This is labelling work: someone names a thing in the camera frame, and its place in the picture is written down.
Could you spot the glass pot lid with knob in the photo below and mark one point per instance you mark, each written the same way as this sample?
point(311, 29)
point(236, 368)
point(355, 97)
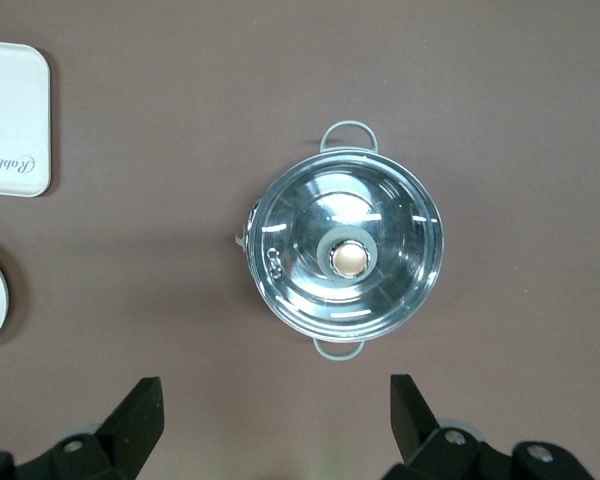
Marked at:
point(350, 258)

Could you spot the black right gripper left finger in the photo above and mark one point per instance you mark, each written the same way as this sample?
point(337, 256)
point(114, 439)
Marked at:
point(125, 430)

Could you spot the brown table cover mat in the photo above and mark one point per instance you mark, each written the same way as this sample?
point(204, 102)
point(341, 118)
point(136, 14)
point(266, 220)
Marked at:
point(180, 100)

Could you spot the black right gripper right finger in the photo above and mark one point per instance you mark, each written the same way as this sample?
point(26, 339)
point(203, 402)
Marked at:
point(415, 425)

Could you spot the cream tray with rabbit print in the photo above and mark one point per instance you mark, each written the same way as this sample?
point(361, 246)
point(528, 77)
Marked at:
point(10, 115)

